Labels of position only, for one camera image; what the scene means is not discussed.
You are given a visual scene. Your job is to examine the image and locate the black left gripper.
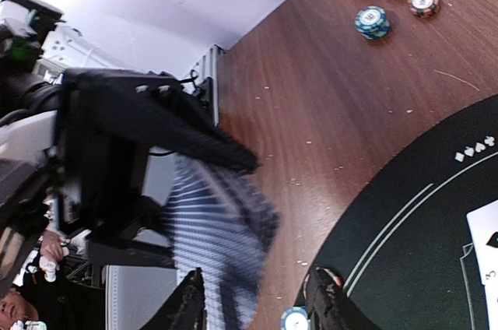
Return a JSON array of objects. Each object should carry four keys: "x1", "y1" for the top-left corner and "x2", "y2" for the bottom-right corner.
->
[{"x1": 51, "y1": 68, "x2": 259, "y2": 238}]

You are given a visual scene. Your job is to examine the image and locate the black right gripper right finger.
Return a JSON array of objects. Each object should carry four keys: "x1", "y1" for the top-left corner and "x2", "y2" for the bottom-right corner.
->
[{"x1": 303, "y1": 270, "x2": 381, "y2": 330}]

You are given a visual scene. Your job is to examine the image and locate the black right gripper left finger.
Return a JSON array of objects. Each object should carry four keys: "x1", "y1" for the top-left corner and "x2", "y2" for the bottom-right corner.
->
[{"x1": 140, "y1": 268, "x2": 206, "y2": 330}]

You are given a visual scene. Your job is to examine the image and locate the grey playing card deck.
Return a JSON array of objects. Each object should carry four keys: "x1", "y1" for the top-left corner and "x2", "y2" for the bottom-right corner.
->
[{"x1": 161, "y1": 156, "x2": 279, "y2": 329}]

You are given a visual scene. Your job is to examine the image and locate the three of spades card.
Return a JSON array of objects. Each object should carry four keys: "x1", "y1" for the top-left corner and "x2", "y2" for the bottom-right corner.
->
[{"x1": 466, "y1": 201, "x2": 497, "y2": 329}]

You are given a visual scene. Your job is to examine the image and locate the green blue 50 chip stack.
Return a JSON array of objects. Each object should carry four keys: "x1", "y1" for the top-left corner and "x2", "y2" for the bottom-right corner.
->
[{"x1": 355, "y1": 5, "x2": 391, "y2": 40}]

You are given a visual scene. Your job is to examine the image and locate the brown 100 chip stack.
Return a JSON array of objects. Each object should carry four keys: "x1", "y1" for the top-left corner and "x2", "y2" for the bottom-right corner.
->
[{"x1": 408, "y1": 0, "x2": 440, "y2": 18}]

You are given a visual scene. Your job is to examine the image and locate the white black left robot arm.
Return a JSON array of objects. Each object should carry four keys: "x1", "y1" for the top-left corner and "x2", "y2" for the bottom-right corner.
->
[{"x1": 1, "y1": 0, "x2": 258, "y2": 259}]

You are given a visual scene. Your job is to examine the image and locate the round black poker mat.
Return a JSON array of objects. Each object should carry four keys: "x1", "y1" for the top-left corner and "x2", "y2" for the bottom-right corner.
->
[{"x1": 313, "y1": 97, "x2": 497, "y2": 329}]

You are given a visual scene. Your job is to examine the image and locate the person in background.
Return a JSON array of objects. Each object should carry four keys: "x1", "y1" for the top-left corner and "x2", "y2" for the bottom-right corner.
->
[{"x1": 1, "y1": 230, "x2": 106, "y2": 329}]

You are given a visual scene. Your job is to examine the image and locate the front aluminium rail base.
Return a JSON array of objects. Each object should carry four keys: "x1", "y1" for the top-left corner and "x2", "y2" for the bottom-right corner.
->
[{"x1": 184, "y1": 44, "x2": 226, "y2": 125}]

